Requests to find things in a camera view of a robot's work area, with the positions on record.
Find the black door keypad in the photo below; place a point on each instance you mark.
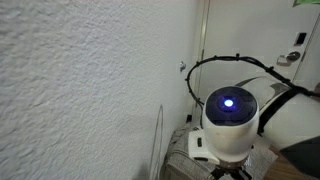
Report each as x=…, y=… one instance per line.
x=300, y=38

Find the white door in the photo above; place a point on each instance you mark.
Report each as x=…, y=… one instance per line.
x=250, y=30

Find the white door frame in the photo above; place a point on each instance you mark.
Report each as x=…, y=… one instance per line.
x=201, y=33

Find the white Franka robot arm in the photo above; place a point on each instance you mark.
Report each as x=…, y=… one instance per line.
x=230, y=140

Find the metal door hinge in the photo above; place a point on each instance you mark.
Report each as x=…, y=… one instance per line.
x=202, y=55

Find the small black wall fixture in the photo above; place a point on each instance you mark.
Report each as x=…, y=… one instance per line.
x=189, y=118

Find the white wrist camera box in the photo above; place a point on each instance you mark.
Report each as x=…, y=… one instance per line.
x=203, y=146

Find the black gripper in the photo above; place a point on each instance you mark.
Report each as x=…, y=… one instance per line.
x=231, y=173

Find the green paper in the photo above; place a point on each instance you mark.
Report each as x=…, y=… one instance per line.
x=306, y=2

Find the round metal wall door stop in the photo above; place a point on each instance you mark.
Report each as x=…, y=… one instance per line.
x=182, y=66

